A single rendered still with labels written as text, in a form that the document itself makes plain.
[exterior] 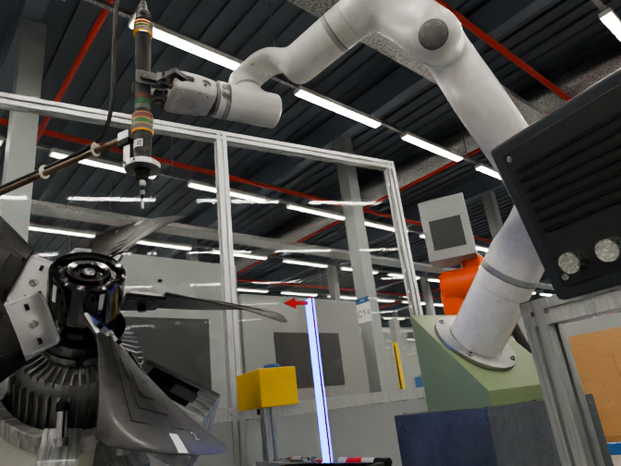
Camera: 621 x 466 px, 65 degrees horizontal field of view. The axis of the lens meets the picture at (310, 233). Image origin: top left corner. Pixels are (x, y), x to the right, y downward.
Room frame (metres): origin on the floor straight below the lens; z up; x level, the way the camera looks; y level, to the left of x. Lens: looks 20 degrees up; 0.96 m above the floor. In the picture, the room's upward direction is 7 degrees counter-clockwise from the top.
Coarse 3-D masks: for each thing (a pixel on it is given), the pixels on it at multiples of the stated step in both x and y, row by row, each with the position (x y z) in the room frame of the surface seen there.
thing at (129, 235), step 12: (168, 216) 1.04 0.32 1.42; (180, 216) 1.03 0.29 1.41; (132, 228) 1.02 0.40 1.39; (144, 228) 0.98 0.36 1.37; (156, 228) 0.96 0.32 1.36; (96, 240) 1.04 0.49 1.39; (108, 240) 1.01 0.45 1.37; (120, 240) 0.95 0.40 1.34; (132, 240) 0.92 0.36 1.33; (96, 252) 0.99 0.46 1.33; (108, 252) 0.92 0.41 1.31; (120, 252) 0.88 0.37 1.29
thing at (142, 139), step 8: (144, 8) 0.85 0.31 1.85; (136, 16) 0.85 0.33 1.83; (144, 16) 0.84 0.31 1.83; (136, 136) 0.84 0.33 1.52; (144, 136) 0.85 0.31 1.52; (136, 144) 0.84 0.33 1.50; (144, 144) 0.85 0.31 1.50; (136, 152) 0.85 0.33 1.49; (144, 152) 0.85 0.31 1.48; (136, 168) 0.85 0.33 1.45; (144, 168) 0.85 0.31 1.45; (136, 176) 0.85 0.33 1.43; (144, 176) 0.85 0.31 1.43
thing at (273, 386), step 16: (272, 368) 1.22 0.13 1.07; (288, 368) 1.25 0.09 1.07; (240, 384) 1.31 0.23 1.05; (256, 384) 1.22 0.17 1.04; (272, 384) 1.22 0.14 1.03; (288, 384) 1.24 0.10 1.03; (240, 400) 1.32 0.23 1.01; (256, 400) 1.23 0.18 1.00; (272, 400) 1.22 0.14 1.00; (288, 400) 1.24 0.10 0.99
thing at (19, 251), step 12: (0, 216) 0.80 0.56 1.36; (0, 228) 0.79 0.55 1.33; (12, 228) 0.80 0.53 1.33; (0, 240) 0.79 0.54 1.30; (12, 240) 0.79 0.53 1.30; (24, 240) 0.80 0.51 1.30; (0, 252) 0.79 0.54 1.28; (12, 252) 0.79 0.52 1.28; (24, 252) 0.79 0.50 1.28; (0, 264) 0.79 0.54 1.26; (12, 264) 0.79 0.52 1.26; (24, 264) 0.79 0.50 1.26; (0, 276) 0.79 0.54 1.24; (12, 276) 0.79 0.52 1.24; (0, 288) 0.79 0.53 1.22
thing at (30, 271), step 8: (32, 256) 0.80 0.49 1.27; (32, 264) 0.80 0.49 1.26; (40, 264) 0.80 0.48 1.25; (48, 264) 0.80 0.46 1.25; (24, 272) 0.80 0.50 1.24; (32, 272) 0.80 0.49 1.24; (40, 272) 0.80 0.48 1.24; (16, 280) 0.80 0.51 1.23; (24, 280) 0.80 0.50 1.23; (40, 280) 0.80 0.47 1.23; (16, 288) 0.80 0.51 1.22; (24, 288) 0.80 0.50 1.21; (32, 288) 0.80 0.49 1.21; (40, 288) 0.80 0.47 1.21; (8, 296) 0.80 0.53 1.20; (16, 296) 0.80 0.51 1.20
